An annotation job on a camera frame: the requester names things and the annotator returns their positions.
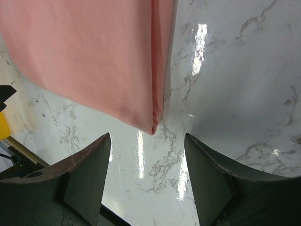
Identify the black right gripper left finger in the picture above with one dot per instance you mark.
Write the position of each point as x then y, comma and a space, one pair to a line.
70, 188

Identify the pink t shirt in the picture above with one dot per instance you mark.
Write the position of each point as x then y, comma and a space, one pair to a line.
109, 55

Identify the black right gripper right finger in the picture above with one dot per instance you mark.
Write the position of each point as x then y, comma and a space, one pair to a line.
228, 193

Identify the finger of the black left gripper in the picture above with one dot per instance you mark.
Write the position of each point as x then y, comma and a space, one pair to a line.
6, 91

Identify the yellow plastic tray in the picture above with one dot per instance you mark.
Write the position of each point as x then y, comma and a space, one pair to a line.
4, 128

